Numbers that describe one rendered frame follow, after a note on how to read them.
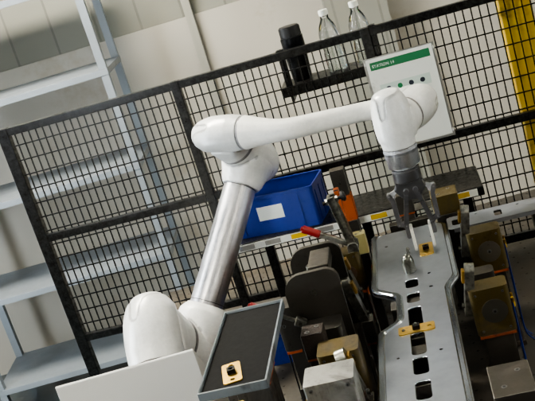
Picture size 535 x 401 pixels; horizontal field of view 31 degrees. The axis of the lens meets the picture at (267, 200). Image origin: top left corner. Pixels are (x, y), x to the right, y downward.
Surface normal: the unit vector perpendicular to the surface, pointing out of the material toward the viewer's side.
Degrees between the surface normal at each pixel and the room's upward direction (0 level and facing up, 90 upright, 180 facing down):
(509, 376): 0
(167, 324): 58
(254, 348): 0
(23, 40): 90
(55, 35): 90
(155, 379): 90
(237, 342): 0
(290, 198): 90
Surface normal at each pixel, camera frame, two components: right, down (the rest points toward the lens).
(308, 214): -0.25, 0.35
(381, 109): -0.52, 0.17
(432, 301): -0.29, -0.92
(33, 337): 0.02, 0.29
